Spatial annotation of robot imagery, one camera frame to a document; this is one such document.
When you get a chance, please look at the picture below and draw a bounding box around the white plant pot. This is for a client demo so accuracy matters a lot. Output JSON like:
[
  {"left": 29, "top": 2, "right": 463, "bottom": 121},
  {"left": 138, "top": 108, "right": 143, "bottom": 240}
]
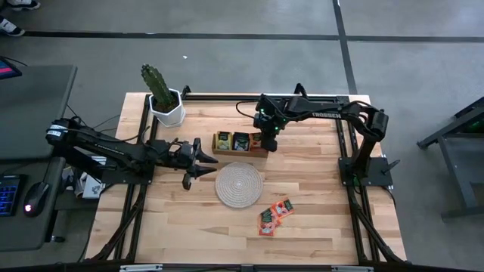
[{"left": 148, "top": 88, "right": 187, "bottom": 128}]

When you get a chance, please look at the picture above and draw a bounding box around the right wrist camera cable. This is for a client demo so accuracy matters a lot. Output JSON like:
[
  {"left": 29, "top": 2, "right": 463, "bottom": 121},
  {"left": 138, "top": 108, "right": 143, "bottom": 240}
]
[{"left": 235, "top": 99, "right": 265, "bottom": 121}]

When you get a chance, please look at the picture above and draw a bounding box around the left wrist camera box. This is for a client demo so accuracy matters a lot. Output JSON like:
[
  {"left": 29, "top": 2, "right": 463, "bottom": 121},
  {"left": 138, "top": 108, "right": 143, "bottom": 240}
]
[{"left": 172, "top": 142, "right": 194, "bottom": 158}]

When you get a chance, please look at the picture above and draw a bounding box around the tablet screen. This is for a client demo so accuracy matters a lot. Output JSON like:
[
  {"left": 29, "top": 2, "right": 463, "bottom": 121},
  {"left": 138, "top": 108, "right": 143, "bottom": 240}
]
[{"left": 0, "top": 58, "right": 23, "bottom": 80}]

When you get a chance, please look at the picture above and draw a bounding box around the round woven white placemat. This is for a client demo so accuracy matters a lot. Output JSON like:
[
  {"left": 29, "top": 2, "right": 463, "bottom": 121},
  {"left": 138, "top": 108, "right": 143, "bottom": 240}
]
[{"left": 214, "top": 162, "right": 265, "bottom": 209}]

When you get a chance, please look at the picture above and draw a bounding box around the black side table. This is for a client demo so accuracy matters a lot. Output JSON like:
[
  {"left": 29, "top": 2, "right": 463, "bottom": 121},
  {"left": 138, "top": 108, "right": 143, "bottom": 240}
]
[{"left": 417, "top": 97, "right": 484, "bottom": 220}]

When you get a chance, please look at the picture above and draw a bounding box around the large grey panel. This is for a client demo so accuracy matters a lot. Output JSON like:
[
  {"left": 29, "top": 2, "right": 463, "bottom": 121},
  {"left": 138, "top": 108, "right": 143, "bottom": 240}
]
[{"left": 0, "top": 64, "right": 78, "bottom": 162}]

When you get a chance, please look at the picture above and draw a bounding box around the blackcurrant tea packet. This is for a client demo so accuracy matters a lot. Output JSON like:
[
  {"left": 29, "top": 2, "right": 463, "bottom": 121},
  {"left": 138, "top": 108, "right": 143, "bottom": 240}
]
[{"left": 232, "top": 131, "right": 250, "bottom": 152}]

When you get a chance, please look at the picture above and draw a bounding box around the wooden tea box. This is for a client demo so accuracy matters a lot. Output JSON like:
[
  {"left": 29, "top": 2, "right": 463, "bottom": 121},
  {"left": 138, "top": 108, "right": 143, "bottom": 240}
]
[{"left": 211, "top": 130, "right": 269, "bottom": 159}]

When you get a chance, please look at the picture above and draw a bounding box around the silver mounting bracket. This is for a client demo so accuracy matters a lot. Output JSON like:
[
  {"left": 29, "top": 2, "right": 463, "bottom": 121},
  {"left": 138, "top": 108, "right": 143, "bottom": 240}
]
[
  {"left": 331, "top": 265, "right": 374, "bottom": 272},
  {"left": 119, "top": 264, "right": 163, "bottom": 272}
]

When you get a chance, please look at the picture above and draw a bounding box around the person's shoe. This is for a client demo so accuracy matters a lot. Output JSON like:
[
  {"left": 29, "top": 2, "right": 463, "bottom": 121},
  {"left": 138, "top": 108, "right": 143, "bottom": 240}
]
[
  {"left": 6, "top": 0, "right": 42, "bottom": 11},
  {"left": 0, "top": 16, "right": 26, "bottom": 38}
]

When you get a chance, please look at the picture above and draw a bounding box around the green cactus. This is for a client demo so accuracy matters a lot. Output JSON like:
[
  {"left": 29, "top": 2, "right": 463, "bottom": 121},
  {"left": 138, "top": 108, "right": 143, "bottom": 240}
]
[{"left": 140, "top": 63, "right": 178, "bottom": 113}]

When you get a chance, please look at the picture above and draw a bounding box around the black keyboard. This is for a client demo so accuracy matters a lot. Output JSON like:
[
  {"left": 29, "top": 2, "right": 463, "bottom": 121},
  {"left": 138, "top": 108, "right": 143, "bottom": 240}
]
[{"left": 0, "top": 174, "right": 21, "bottom": 218}]

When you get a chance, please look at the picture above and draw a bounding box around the grey desk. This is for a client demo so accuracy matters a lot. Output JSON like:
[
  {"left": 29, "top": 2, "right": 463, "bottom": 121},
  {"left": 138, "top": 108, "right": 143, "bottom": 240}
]
[{"left": 0, "top": 156, "right": 67, "bottom": 252}]

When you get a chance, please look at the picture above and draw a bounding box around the lemon lime tea packet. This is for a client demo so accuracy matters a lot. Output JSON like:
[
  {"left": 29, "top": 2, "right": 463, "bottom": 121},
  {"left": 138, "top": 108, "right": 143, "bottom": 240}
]
[{"left": 215, "top": 131, "right": 233, "bottom": 151}]

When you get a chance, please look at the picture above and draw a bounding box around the black computer mouse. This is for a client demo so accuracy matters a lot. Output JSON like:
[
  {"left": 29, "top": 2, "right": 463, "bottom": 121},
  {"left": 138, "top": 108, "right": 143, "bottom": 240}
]
[{"left": 23, "top": 181, "right": 51, "bottom": 218}]

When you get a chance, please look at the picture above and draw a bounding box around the white box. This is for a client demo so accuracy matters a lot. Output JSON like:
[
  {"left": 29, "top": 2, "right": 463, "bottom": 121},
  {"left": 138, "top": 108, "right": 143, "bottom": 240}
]
[{"left": 73, "top": 172, "right": 107, "bottom": 200}]

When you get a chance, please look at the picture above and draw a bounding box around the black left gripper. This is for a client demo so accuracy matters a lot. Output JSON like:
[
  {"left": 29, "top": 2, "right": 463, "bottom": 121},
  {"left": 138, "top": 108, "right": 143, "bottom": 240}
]
[{"left": 166, "top": 138, "right": 219, "bottom": 190}]

